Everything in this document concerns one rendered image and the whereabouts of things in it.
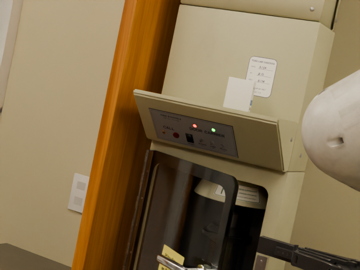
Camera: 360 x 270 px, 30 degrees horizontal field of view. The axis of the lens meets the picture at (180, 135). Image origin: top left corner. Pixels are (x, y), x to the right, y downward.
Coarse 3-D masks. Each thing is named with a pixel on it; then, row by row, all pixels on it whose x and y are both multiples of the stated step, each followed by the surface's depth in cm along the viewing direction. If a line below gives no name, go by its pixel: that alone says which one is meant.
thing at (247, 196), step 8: (240, 184) 141; (248, 184) 141; (240, 192) 140; (248, 192) 141; (256, 192) 142; (264, 192) 143; (240, 200) 140; (248, 200) 140; (256, 200) 141; (264, 200) 142; (264, 208) 142
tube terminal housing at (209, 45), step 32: (192, 32) 144; (224, 32) 141; (256, 32) 137; (288, 32) 134; (320, 32) 132; (192, 64) 144; (224, 64) 140; (288, 64) 134; (320, 64) 137; (192, 96) 143; (224, 96) 140; (256, 96) 137; (288, 96) 133; (192, 160) 143; (224, 160) 139; (288, 192) 135; (288, 224) 140; (256, 256) 135
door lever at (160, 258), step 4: (160, 256) 129; (164, 256) 129; (156, 260) 129; (160, 260) 128; (164, 260) 127; (168, 260) 126; (172, 260) 127; (164, 264) 127; (168, 264) 126; (172, 264) 125; (176, 264) 124; (180, 264) 125; (172, 268) 125; (176, 268) 124; (180, 268) 123; (184, 268) 123; (188, 268) 124; (192, 268) 124; (196, 268) 125; (200, 268) 126; (204, 268) 125
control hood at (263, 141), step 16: (144, 96) 136; (160, 96) 134; (144, 112) 139; (176, 112) 134; (192, 112) 132; (208, 112) 129; (224, 112) 127; (240, 112) 126; (144, 128) 143; (240, 128) 128; (256, 128) 126; (272, 128) 124; (288, 128) 127; (176, 144) 141; (240, 144) 131; (256, 144) 129; (272, 144) 127; (288, 144) 129; (240, 160) 135; (256, 160) 132; (272, 160) 130; (288, 160) 131
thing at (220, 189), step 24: (168, 168) 139; (192, 168) 132; (168, 192) 138; (192, 192) 131; (216, 192) 125; (144, 216) 144; (168, 216) 137; (192, 216) 130; (216, 216) 124; (144, 240) 143; (168, 240) 136; (192, 240) 129; (216, 240) 123; (144, 264) 142; (192, 264) 128; (216, 264) 122
